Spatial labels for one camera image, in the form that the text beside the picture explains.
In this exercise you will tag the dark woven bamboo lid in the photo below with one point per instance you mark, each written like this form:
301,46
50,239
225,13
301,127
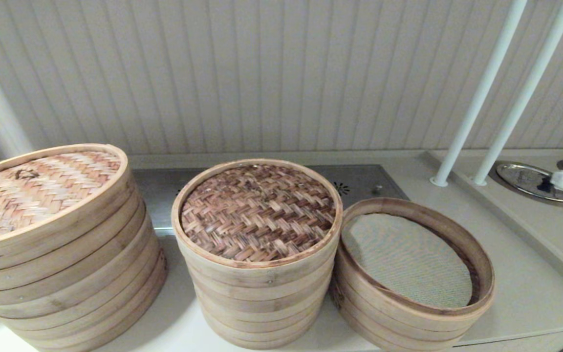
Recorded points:
257,215

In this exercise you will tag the white steamer liner cloth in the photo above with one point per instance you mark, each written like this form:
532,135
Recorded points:
408,259

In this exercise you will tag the large bamboo steamer stack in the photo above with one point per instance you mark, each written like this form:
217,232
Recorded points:
66,303

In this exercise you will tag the light woven bamboo steamer lid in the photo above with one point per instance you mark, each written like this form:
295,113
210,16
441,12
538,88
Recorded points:
32,190

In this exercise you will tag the black drain plug knob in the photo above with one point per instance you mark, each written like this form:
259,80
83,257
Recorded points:
544,185

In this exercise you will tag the round steel sink drain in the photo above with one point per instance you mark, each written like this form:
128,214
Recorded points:
518,178

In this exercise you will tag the stainless steel vent plate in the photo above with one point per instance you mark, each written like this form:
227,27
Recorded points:
159,190

